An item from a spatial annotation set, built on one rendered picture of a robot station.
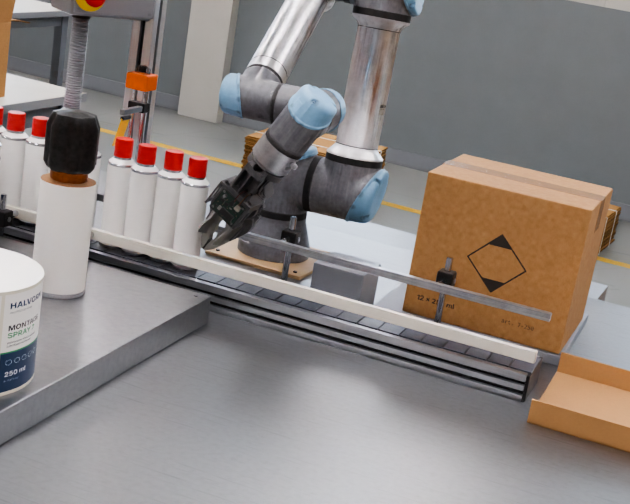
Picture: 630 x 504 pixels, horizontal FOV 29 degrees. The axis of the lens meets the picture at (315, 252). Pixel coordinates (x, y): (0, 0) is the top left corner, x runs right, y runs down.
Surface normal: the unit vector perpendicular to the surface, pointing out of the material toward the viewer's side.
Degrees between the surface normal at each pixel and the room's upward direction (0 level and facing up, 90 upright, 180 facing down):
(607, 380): 90
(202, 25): 90
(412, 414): 0
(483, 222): 90
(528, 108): 90
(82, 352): 0
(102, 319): 0
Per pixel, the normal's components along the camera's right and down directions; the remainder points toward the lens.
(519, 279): -0.37, 0.21
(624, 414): 0.16, -0.95
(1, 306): 0.68, 0.31
